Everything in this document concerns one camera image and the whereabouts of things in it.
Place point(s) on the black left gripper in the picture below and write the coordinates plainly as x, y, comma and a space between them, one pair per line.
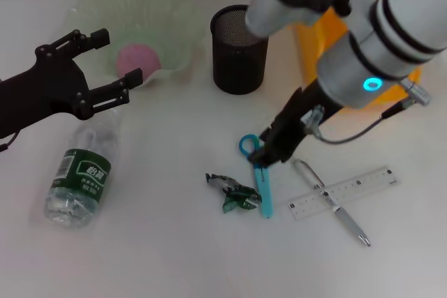
42, 88

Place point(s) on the silver ballpoint pen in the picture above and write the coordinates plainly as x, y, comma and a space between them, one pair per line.
349, 221

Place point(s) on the yellow plastic bin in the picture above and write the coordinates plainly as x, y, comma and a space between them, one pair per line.
314, 50

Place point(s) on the black mesh pen holder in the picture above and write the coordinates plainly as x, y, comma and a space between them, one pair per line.
239, 60

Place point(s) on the clear plastic ruler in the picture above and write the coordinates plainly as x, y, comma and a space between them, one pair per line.
366, 183

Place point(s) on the blue scissors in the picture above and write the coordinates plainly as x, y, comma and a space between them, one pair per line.
264, 193

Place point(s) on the green plastic wrapper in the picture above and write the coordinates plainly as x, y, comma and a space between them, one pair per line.
234, 193

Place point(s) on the clear green-label water bottle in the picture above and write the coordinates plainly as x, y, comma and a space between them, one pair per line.
82, 176

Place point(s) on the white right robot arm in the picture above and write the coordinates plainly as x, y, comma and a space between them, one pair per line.
384, 33

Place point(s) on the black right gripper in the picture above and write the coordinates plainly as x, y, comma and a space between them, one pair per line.
293, 127

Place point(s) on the pale green fruit plate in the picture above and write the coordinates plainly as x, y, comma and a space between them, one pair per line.
146, 8

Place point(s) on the pink peach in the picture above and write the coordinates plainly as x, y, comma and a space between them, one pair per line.
138, 59

